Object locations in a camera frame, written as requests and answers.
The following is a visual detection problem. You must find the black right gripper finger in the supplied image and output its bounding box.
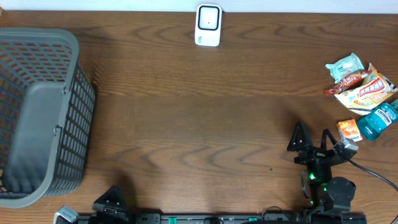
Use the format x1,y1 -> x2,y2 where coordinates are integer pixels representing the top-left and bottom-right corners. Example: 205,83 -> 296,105
320,128 -> 338,150
287,121 -> 313,152

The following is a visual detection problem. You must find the small orange snack packet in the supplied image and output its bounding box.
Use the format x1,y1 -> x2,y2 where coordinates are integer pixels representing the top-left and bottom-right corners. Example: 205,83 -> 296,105
336,119 -> 363,142

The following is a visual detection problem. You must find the teal mouthwash bottle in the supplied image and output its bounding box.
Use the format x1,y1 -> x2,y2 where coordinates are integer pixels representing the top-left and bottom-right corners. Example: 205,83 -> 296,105
357,100 -> 397,141

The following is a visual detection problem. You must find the red Top chocolate bar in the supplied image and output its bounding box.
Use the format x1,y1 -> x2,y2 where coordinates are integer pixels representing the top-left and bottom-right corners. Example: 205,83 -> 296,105
323,70 -> 371,95

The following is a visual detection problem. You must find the cream snack bag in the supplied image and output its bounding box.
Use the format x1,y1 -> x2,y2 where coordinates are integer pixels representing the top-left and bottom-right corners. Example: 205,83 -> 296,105
333,63 -> 397,115

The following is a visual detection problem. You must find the light teal snack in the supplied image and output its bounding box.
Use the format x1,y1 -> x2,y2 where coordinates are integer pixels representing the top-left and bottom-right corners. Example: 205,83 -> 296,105
325,53 -> 364,84

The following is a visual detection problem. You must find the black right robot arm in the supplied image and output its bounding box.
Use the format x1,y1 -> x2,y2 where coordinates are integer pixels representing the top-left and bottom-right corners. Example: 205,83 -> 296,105
287,122 -> 358,217

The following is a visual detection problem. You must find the white barcode scanner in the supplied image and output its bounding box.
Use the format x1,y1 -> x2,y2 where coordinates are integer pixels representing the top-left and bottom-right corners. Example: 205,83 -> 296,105
194,4 -> 223,47

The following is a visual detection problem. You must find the grey plastic mesh basket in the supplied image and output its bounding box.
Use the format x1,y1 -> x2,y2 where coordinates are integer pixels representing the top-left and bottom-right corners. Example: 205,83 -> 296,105
1,27 -> 96,208

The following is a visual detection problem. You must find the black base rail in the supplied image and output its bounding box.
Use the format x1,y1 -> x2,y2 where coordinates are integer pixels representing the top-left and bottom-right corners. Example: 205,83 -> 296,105
77,212 -> 368,224

